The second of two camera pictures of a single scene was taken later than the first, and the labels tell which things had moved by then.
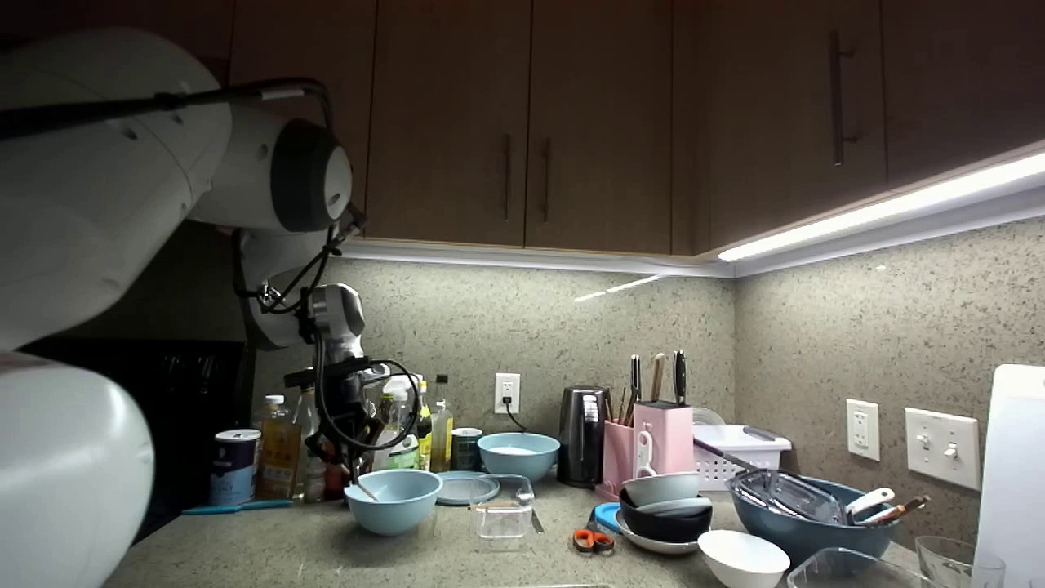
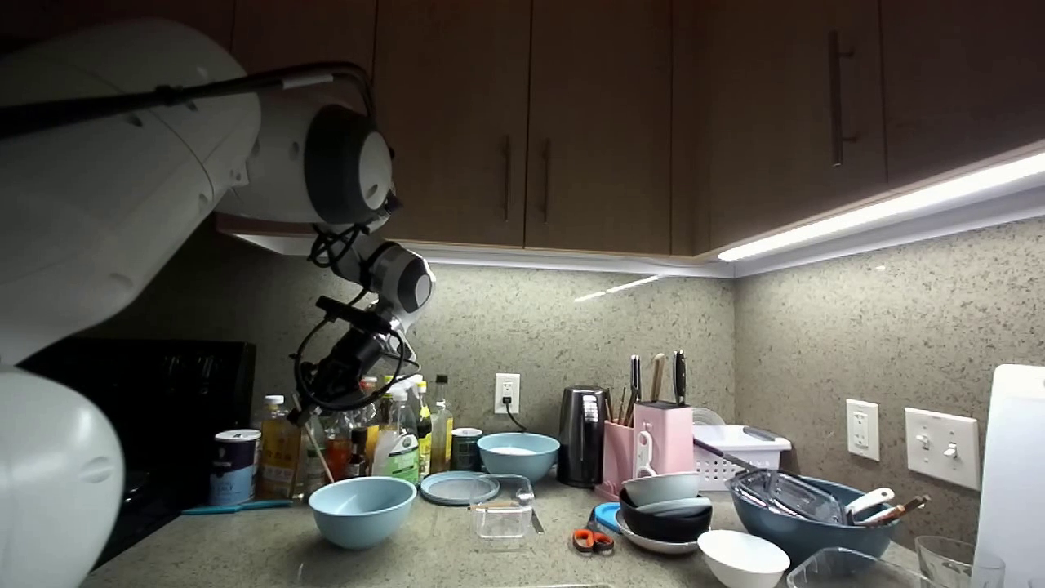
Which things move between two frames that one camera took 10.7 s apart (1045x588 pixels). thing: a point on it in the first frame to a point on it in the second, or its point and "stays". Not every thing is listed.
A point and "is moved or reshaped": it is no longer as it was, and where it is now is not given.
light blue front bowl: (392, 502) is moved or reshaped
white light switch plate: (941, 446) stays
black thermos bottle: (584, 437) stays
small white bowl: (743, 561) stays
